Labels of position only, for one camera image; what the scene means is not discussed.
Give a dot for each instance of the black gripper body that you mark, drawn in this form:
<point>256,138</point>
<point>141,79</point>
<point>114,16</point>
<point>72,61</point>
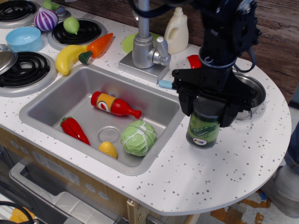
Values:
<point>218,84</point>

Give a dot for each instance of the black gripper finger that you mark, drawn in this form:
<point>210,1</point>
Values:
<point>230,112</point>
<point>186,99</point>

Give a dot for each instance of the green pickle can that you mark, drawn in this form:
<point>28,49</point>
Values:
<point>204,123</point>

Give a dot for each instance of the small steel pan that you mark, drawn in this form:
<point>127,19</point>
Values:
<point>261,95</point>

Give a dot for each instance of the red apple slice toy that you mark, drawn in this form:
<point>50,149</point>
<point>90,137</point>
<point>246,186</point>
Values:
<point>193,62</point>

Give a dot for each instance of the silver toy faucet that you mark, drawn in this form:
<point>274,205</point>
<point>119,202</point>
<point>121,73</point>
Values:
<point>146,60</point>

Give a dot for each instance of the green cabbage toy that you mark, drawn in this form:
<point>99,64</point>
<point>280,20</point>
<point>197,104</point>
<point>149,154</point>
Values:
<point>138,138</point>

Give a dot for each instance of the cream detergent bottle toy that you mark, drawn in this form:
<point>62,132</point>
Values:
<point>177,33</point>

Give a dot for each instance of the green round plate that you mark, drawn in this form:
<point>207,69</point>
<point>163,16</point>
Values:
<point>127,43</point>

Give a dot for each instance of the red ketchup bottle toy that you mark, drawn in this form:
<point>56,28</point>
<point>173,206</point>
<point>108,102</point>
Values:
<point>113,105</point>

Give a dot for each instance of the silver sink basin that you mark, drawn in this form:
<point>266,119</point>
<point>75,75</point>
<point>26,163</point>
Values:
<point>70,96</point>

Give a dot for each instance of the yellow corn toy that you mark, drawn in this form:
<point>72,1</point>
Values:
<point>109,149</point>

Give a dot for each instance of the orange carrot toy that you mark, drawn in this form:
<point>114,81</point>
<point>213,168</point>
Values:
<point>95,48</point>

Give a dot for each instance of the back right stove burner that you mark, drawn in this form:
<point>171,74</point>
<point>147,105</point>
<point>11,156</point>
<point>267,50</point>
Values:
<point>89,30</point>

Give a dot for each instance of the stove burner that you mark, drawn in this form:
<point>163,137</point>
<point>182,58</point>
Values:
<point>89,30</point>
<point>30,73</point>
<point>17,13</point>

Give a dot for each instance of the red chili pepper toy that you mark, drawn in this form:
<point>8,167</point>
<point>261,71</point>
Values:
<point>71,127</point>

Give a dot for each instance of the yellow banana toy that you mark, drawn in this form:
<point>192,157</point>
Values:
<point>67,57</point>

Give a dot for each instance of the green pear toy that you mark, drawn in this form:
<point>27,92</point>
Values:
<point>71,25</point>

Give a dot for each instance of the front left stove burner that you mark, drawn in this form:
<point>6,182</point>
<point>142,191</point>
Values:
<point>30,73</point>

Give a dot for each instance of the purple striped onion toy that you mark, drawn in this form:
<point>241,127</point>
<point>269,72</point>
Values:
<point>45,19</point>

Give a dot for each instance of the green toy on knob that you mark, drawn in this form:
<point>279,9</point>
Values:
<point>48,4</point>

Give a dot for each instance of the light blue bowl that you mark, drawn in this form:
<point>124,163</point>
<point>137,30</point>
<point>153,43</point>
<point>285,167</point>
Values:
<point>25,39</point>

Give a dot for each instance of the silver pot lid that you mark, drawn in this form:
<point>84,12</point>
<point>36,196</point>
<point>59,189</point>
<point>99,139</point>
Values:
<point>7,58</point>

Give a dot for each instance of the back left stove burner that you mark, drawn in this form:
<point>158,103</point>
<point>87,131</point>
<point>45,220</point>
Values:
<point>17,13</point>

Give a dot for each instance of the blue handled toy knife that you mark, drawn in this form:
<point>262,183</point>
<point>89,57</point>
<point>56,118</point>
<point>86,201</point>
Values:
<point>165,84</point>

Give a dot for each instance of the oven door with handle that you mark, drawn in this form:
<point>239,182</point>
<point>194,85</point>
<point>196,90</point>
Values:
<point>61,207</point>

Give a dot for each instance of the yellow object with cable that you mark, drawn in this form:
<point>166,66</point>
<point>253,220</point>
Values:
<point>20,214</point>

